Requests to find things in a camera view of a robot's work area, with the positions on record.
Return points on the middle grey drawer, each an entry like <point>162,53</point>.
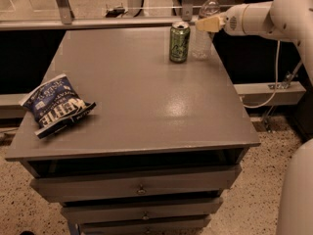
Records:
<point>143,210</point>

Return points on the clear plastic water bottle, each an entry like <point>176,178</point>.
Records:
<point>202,42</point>

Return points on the grey drawer cabinet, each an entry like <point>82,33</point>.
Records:
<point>150,113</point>

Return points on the grey drawer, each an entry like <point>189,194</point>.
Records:
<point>146,226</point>
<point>143,210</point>
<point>136,183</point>

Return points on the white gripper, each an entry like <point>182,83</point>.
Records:
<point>232,23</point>

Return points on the bottom grey drawer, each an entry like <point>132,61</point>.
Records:
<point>146,226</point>

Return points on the metal railing frame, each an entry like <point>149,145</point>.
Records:
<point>98,20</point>

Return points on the blue chip bag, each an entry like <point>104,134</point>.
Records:
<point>55,105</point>

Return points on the green soda can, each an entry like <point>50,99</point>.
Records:
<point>179,42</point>

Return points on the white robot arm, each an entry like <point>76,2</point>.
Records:
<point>296,204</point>

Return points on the top grey drawer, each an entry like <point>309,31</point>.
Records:
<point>136,183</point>

